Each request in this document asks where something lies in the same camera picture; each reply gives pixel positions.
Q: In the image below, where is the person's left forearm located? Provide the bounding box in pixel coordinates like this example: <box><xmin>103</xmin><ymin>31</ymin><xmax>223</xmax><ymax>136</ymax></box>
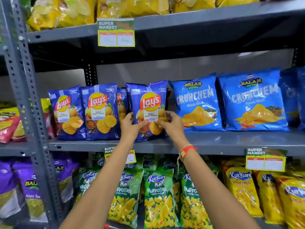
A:
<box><xmin>60</xmin><ymin>137</ymin><xmax>138</xmax><ymax>229</ymax></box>

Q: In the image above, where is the group of orange-yellow snack packets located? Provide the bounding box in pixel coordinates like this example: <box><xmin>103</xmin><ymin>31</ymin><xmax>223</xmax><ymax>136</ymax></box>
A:
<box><xmin>220</xmin><ymin>157</ymin><xmax>305</xmax><ymax>229</ymax></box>

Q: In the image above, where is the person's left hand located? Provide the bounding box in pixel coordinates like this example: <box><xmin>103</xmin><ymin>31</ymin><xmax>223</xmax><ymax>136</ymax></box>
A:
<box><xmin>120</xmin><ymin>112</ymin><xmax>148</xmax><ymax>142</ymax></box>

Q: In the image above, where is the dark blue chips bag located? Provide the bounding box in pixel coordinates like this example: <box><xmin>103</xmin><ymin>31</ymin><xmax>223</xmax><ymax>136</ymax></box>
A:
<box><xmin>48</xmin><ymin>85</ymin><xmax>86</xmax><ymax>141</ymax></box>
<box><xmin>80</xmin><ymin>83</ymin><xmax>120</xmax><ymax>141</ymax></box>
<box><xmin>116</xmin><ymin>87</ymin><xmax>129</xmax><ymax>128</ymax></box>
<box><xmin>125</xmin><ymin>80</ymin><xmax>169</xmax><ymax>142</ymax></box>

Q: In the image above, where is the group of green puffcorn packets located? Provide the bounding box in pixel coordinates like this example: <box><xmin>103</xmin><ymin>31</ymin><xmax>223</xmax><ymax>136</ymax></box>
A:
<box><xmin>75</xmin><ymin>153</ymin><xmax>220</xmax><ymax>229</ymax></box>

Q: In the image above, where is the orange thread wristband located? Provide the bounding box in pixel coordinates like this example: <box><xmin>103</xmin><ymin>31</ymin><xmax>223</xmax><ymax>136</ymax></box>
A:
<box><xmin>177</xmin><ymin>145</ymin><xmax>198</xmax><ymax>175</ymax></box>

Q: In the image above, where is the yellow snack packet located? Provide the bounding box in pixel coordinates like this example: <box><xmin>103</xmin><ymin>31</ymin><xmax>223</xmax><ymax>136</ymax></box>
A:
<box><xmin>29</xmin><ymin>98</ymin><xmax>52</xmax><ymax>122</ymax></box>

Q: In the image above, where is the purple wafers bag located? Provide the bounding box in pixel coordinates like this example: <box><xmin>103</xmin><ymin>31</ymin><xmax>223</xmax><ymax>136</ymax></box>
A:
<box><xmin>0</xmin><ymin>161</ymin><xmax>23</xmax><ymax>218</ymax></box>
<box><xmin>12</xmin><ymin>162</ymin><xmax>48</xmax><ymax>222</ymax></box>
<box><xmin>53</xmin><ymin>154</ymin><xmax>80</xmax><ymax>203</ymax></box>

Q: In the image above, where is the red snack packet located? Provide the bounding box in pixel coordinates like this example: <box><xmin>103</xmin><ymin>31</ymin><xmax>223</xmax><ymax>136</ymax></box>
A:
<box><xmin>0</xmin><ymin>107</ymin><xmax>22</xmax><ymax>144</ymax></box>

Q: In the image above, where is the person's right forearm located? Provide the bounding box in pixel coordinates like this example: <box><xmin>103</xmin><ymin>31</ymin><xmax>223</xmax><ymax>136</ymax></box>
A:
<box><xmin>173</xmin><ymin>138</ymin><xmax>261</xmax><ymax>229</ymax></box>

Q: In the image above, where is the green and yellow price tag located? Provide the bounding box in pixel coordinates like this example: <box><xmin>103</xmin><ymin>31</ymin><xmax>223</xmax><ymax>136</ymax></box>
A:
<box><xmin>97</xmin><ymin>18</ymin><xmax>135</xmax><ymax>47</ymax></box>
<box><xmin>245</xmin><ymin>147</ymin><xmax>288</xmax><ymax>172</ymax></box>
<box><xmin>104</xmin><ymin>146</ymin><xmax>137</xmax><ymax>165</ymax></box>

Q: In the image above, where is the person's right hand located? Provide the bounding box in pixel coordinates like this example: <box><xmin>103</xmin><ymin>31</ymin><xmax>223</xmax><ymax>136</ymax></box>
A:
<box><xmin>154</xmin><ymin>111</ymin><xmax>186</xmax><ymax>144</ymax></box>

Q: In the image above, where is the grey metal shelf rack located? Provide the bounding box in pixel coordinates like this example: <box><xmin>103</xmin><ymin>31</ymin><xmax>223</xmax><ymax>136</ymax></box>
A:
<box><xmin>0</xmin><ymin>0</ymin><xmax>305</xmax><ymax>229</ymax></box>

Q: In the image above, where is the row of yellow chips bags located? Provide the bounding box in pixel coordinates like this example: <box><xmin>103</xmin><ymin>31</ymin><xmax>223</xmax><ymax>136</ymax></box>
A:
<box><xmin>27</xmin><ymin>0</ymin><xmax>261</xmax><ymax>31</ymax></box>

